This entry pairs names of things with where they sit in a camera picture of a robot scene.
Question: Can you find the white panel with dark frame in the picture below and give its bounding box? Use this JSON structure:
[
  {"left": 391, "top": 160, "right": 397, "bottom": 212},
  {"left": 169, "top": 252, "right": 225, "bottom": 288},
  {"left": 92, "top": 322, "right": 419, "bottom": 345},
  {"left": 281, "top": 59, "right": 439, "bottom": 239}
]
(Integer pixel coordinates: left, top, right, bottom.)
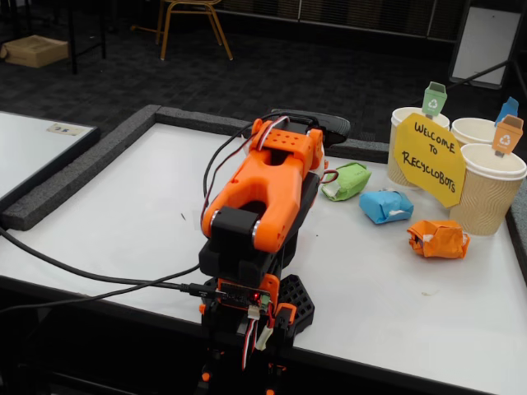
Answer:
[{"left": 448, "top": 6, "right": 526, "bottom": 90}]

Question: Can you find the thin black bar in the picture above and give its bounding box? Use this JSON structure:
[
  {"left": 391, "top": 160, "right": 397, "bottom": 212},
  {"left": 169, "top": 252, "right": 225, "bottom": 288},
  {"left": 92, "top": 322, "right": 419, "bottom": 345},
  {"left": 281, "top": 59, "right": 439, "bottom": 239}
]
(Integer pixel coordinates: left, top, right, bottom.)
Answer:
[{"left": 446, "top": 60, "right": 514, "bottom": 90}]

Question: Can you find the orange mounted controller board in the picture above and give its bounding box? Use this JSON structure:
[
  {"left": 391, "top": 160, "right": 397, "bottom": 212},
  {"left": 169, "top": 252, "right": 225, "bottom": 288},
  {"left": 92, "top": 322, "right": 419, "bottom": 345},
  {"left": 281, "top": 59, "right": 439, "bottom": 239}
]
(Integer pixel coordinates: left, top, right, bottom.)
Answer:
[{"left": 217, "top": 273, "right": 281, "bottom": 318}]

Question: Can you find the paper cup with orange tag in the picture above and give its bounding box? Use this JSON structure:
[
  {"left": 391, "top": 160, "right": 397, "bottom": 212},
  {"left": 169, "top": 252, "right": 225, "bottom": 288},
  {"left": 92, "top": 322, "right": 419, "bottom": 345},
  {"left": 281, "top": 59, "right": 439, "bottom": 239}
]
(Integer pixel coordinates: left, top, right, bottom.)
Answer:
[{"left": 449, "top": 142, "right": 527, "bottom": 237}]

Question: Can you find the thin black camera cable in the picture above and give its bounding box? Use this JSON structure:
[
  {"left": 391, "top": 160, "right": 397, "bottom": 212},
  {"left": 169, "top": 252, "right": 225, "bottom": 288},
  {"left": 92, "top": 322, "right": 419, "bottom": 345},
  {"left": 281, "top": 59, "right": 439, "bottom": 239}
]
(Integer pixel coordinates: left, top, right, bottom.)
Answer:
[{"left": 0, "top": 113, "right": 289, "bottom": 316}]

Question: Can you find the small paper label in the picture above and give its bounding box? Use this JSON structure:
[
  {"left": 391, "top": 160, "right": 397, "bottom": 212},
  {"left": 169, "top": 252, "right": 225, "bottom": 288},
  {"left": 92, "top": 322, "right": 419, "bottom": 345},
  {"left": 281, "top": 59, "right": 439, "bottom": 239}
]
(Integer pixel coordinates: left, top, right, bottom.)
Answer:
[{"left": 46, "top": 123, "right": 86, "bottom": 137}]

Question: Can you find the whiteboard with black frame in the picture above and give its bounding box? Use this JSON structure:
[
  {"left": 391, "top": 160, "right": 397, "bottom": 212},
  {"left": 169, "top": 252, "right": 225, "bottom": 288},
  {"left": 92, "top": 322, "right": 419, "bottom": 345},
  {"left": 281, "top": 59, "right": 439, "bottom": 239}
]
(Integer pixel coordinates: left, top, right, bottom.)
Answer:
[{"left": 0, "top": 109, "right": 100, "bottom": 211}]

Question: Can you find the orange paper bundle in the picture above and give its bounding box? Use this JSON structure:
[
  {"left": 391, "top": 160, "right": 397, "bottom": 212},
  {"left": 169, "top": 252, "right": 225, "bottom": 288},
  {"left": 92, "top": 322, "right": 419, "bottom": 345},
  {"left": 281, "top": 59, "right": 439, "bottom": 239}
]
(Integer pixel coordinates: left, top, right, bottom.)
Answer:
[{"left": 406, "top": 220, "right": 471, "bottom": 260}]

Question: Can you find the blue bin picture tag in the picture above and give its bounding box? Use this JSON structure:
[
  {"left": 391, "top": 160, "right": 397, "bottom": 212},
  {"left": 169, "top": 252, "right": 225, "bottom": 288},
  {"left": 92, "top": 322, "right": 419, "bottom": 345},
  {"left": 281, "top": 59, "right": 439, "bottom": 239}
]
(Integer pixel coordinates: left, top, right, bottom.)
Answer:
[{"left": 493, "top": 96, "right": 519, "bottom": 127}]

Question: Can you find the black orange table clamp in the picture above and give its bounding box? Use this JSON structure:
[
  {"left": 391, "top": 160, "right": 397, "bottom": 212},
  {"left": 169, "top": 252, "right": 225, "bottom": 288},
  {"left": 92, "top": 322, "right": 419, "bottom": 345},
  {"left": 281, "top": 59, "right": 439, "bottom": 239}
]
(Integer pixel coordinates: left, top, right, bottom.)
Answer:
[
  {"left": 197, "top": 302, "right": 244, "bottom": 395},
  {"left": 263, "top": 302, "right": 298, "bottom": 395}
]

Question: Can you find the orange bin picture tag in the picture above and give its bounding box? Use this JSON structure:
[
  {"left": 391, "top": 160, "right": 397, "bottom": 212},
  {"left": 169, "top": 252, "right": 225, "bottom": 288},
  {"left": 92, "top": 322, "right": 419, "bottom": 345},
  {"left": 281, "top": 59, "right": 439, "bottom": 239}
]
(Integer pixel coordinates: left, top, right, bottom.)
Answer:
[{"left": 492, "top": 114, "right": 525, "bottom": 158}]

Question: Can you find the paper cup with blue tag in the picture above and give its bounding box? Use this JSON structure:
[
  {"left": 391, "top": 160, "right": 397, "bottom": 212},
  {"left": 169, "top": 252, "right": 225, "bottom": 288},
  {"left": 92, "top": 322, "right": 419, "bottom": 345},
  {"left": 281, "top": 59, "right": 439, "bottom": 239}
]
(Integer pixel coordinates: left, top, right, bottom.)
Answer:
[{"left": 450, "top": 118, "right": 501, "bottom": 146}]

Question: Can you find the black metal table frame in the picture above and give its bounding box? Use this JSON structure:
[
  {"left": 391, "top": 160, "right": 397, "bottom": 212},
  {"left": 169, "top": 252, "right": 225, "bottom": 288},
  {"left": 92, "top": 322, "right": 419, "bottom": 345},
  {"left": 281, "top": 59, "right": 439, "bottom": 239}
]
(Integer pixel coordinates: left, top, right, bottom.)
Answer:
[{"left": 65, "top": 0, "right": 108, "bottom": 75}]

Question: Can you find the red white black wire bundle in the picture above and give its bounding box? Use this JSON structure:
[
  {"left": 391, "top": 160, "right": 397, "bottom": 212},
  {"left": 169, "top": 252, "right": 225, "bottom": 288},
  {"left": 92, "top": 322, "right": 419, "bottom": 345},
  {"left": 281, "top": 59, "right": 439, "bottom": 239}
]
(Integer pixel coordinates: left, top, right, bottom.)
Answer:
[{"left": 240, "top": 304, "right": 276, "bottom": 371}]

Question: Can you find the paper cup with green tag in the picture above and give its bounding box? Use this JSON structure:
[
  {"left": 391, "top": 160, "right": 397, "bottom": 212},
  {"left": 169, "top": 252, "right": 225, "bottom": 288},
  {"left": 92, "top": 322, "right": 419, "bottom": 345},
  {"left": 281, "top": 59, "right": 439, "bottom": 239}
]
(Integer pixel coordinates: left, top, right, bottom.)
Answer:
[{"left": 386, "top": 106, "right": 450, "bottom": 191}]

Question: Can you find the green paper bundle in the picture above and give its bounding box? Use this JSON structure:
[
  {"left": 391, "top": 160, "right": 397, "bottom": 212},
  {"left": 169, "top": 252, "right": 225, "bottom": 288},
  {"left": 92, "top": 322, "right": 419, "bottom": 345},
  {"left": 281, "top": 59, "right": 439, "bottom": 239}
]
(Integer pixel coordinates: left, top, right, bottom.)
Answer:
[{"left": 320, "top": 161, "right": 372, "bottom": 203}]

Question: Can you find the brown cardboard box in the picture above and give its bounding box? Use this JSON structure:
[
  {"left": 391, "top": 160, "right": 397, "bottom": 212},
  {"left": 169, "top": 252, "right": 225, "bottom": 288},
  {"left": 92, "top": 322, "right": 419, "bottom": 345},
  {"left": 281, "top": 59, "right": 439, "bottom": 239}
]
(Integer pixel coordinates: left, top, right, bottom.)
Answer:
[{"left": 0, "top": 35, "right": 69, "bottom": 69}]

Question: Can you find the black foam border strip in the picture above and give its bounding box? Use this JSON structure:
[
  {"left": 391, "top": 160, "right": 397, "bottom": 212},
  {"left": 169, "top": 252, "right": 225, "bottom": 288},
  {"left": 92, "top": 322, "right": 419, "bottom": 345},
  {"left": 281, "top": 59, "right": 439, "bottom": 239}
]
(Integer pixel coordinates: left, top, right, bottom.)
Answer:
[
  {"left": 505, "top": 196, "right": 527, "bottom": 289},
  {"left": 324, "top": 137, "right": 390, "bottom": 165},
  {"left": 2, "top": 104, "right": 162, "bottom": 231},
  {"left": 154, "top": 105, "right": 264, "bottom": 139}
]

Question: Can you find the yellow welcome paper sign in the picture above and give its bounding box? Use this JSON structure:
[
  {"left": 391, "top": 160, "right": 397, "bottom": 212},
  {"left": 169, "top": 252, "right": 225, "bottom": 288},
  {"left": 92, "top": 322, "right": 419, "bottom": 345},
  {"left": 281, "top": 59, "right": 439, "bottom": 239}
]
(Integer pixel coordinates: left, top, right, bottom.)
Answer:
[{"left": 393, "top": 113, "right": 467, "bottom": 209}]

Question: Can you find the thick black USB cable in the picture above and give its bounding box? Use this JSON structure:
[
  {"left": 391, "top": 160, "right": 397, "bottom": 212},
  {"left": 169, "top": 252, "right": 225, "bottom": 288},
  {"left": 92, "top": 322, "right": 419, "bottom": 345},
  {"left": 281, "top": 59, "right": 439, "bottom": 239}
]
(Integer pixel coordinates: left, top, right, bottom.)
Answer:
[{"left": 0, "top": 225, "right": 226, "bottom": 300}]

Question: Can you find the blue paper bundle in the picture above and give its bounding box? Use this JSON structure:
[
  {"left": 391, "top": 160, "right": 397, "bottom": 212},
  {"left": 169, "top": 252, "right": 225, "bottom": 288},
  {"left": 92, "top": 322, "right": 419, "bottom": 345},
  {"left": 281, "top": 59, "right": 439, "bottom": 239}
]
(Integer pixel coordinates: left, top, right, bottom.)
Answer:
[{"left": 358, "top": 188, "right": 414, "bottom": 225}]

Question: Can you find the green bin picture tag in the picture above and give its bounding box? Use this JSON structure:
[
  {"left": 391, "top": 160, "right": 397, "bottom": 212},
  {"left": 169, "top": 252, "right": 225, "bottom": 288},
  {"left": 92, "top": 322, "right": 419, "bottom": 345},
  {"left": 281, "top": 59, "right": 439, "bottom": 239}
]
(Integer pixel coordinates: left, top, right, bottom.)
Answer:
[{"left": 422, "top": 81, "right": 448, "bottom": 119}]

